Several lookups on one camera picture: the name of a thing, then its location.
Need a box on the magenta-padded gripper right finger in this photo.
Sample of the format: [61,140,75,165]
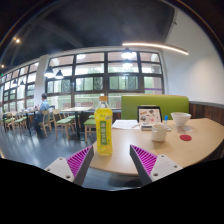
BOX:
[129,144,184,186]

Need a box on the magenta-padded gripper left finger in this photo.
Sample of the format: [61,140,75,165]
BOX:
[44,144,95,187]

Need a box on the yellow drink bottle green label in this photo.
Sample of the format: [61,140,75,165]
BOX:
[94,95,114,157]

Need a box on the white mug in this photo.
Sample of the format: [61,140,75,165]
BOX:
[151,123,169,143]

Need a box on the flat round red coaster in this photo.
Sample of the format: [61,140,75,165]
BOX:
[179,133,193,142]

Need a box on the small dark box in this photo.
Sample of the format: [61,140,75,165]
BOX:
[140,123,154,132]

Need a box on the white paper napkin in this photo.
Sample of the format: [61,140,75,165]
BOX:
[173,124,195,134]

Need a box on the group of wooden chairs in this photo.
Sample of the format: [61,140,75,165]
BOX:
[0,108,98,143]

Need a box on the white bowl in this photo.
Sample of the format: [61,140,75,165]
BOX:
[170,111,193,128]

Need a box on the black-framed picture stand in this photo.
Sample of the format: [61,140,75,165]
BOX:
[136,105,163,125]

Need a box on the white paper sheet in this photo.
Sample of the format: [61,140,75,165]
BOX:
[111,119,141,130]

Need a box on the person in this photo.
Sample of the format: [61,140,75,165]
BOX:
[33,92,51,138]

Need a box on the green upholstered bench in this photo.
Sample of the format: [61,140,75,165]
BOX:
[120,94,190,121]

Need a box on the group of pendant lamps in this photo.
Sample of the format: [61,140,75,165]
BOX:
[43,47,138,80]

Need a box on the long linear ceiling light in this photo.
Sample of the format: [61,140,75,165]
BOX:
[121,41,190,56]

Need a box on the large dark-framed window wall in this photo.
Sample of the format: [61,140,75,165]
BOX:
[0,50,165,113]

